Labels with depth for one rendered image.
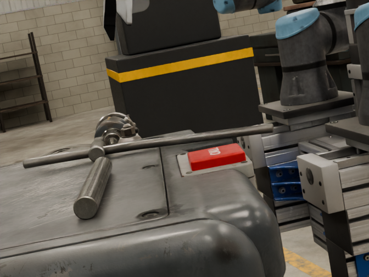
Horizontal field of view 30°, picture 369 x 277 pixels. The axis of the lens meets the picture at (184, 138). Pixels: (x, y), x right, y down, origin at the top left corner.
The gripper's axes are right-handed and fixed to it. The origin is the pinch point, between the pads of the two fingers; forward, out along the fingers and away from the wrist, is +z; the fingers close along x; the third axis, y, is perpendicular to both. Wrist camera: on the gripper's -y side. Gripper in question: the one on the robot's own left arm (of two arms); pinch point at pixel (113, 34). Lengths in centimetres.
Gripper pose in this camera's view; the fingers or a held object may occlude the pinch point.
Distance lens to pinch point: 84.6
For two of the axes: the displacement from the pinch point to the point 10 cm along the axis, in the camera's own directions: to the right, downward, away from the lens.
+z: -0.1, 10.0, 0.2
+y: 9.7, 0.1, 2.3
